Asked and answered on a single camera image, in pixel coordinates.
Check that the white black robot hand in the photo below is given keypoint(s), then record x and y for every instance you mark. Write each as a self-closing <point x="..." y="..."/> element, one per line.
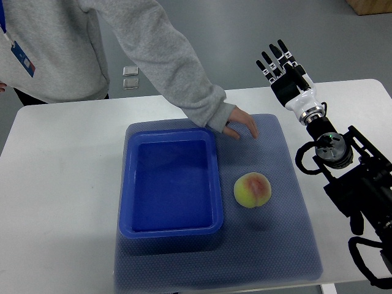
<point x="292" y="86"/>

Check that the yellow red peach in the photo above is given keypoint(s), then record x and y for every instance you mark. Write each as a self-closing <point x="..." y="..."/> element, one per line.
<point x="252" y="190"/>

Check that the grey sweatshirt forearm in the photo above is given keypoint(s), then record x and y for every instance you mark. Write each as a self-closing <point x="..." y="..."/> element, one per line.
<point x="166" y="58"/>

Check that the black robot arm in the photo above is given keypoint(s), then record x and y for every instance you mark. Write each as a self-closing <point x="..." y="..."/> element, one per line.
<point x="358" y="174"/>

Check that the upper metal floor plate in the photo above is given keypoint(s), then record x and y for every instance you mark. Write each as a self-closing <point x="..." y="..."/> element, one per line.
<point x="130" y="71"/>

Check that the metal floor plate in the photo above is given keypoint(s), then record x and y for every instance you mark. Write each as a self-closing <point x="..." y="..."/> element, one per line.
<point x="130" y="71"/>
<point x="130" y="83"/>

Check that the lower metal floor plate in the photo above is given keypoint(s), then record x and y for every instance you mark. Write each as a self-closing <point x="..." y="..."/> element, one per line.
<point x="130" y="83"/>

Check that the person's bare hand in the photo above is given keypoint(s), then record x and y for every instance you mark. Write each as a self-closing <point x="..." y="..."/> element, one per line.
<point x="241" y="117"/>

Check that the person's other hand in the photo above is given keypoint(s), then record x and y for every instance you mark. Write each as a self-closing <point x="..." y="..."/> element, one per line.
<point x="2" y="87"/>

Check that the brown cardboard box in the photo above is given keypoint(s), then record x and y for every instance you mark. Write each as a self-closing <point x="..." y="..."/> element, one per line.
<point x="370" y="7"/>

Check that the blue plastic tray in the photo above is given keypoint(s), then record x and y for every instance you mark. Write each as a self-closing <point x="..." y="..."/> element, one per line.
<point x="170" y="185"/>

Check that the grey sweatshirt torso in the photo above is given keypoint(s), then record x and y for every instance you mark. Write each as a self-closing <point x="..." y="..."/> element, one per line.
<point x="63" y="41"/>

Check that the blue lanyard badge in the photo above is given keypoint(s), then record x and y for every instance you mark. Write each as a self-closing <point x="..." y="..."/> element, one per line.
<point x="15" y="47"/>

